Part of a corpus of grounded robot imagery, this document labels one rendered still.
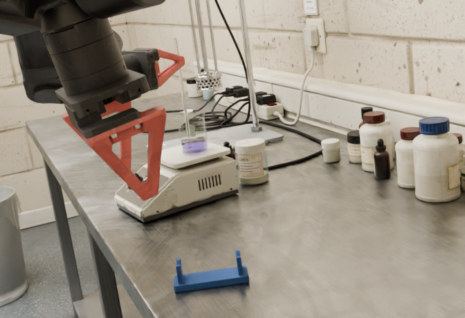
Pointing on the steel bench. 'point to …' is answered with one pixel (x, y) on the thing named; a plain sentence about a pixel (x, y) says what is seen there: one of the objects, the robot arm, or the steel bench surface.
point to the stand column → (247, 52)
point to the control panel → (134, 192)
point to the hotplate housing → (187, 188)
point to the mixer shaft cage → (203, 81)
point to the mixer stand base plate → (232, 136)
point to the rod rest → (210, 277)
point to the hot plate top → (169, 158)
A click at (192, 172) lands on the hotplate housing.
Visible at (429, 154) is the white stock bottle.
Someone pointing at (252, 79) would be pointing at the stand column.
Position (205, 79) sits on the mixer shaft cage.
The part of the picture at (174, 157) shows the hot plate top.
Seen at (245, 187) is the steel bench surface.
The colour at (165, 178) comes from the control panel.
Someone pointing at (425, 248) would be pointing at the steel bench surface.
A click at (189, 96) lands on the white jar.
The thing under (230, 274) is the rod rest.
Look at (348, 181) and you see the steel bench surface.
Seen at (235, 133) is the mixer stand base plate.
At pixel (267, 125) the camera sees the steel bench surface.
